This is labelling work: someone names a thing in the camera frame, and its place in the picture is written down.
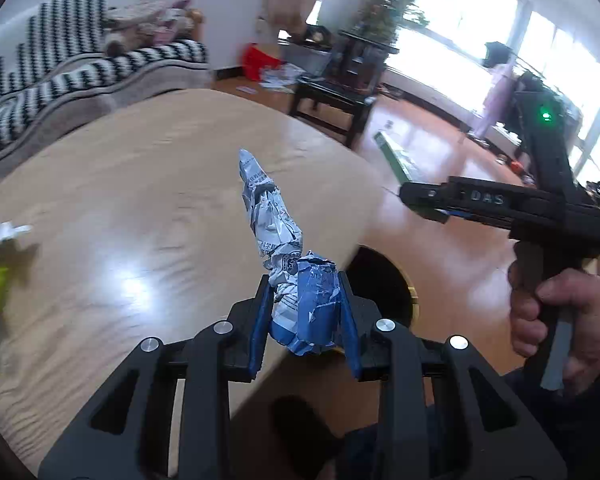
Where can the dark wooden plant stand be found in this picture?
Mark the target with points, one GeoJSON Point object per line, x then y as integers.
{"type": "Point", "coordinates": [365, 55]}

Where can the red bag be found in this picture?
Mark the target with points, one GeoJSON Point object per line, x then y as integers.
{"type": "Point", "coordinates": [260, 60]}

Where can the plush toy on sofa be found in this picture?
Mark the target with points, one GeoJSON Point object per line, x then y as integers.
{"type": "Point", "coordinates": [130, 20]}

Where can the dark wooden low table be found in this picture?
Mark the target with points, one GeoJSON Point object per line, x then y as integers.
{"type": "Point", "coordinates": [330, 95]}

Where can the green leafy houseplant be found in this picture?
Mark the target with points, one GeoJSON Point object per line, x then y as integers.
{"type": "Point", "coordinates": [390, 5]}

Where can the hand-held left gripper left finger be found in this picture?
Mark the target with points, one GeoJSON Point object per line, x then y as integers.
{"type": "Point", "coordinates": [261, 332]}

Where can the purple hanging garment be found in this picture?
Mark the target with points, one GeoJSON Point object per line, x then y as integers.
{"type": "Point", "coordinates": [500, 100]}

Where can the dark round waste bin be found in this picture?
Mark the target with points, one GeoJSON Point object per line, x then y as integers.
{"type": "Point", "coordinates": [380, 280]}

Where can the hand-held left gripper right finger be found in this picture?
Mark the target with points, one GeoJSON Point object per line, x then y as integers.
{"type": "Point", "coordinates": [350, 332]}

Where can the grey plastic storage box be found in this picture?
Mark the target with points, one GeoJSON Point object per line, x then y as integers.
{"type": "Point", "coordinates": [305, 57]}

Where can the person's right hand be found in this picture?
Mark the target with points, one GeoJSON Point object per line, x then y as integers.
{"type": "Point", "coordinates": [590, 310]}

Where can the pile of white papers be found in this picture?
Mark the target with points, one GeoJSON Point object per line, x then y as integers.
{"type": "Point", "coordinates": [280, 77]}

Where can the green flat box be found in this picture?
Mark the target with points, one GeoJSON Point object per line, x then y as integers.
{"type": "Point", "coordinates": [395, 155]}

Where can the blue white wrapper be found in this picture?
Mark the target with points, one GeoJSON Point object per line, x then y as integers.
{"type": "Point", "coordinates": [280, 225]}

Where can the crumpled white paper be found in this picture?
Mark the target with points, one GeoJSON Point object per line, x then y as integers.
{"type": "Point", "coordinates": [2, 230]}

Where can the black white zigzag blanket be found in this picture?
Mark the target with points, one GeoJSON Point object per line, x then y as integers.
{"type": "Point", "coordinates": [55, 70]}

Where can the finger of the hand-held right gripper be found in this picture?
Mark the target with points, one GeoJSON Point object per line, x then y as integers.
{"type": "Point", "coordinates": [441, 217]}
{"type": "Point", "coordinates": [422, 194]}

